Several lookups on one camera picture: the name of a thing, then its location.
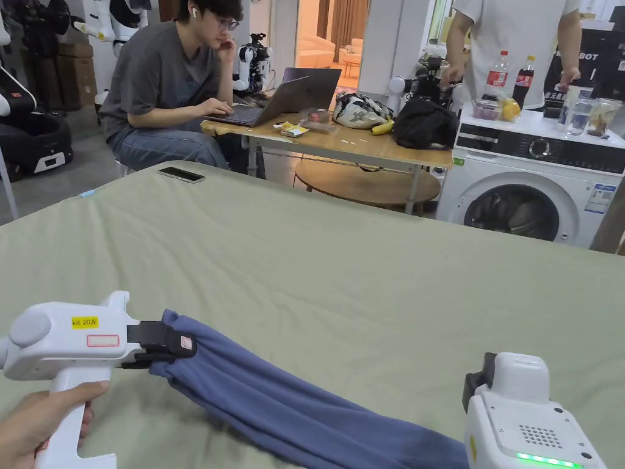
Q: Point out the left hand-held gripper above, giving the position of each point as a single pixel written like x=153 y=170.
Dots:
x=58 y=349

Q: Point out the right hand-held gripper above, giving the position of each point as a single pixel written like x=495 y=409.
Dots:
x=517 y=420

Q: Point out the blue garment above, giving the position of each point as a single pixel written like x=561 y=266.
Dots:
x=293 y=410

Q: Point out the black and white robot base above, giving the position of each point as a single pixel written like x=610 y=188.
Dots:
x=34 y=137

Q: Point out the person's left hand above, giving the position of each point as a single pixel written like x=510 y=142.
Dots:
x=27 y=425

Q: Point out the bed with pale green sheet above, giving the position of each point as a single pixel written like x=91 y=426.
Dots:
x=312 y=273

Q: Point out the black phone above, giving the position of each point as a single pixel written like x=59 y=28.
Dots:
x=180 y=174

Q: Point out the white washing machine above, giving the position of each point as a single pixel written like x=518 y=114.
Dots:
x=527 y=195

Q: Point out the brown carton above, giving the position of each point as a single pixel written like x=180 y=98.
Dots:
x=75 y=73

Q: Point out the white humanoid robot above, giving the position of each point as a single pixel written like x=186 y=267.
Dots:
x=251 y=63
x=122 y=22

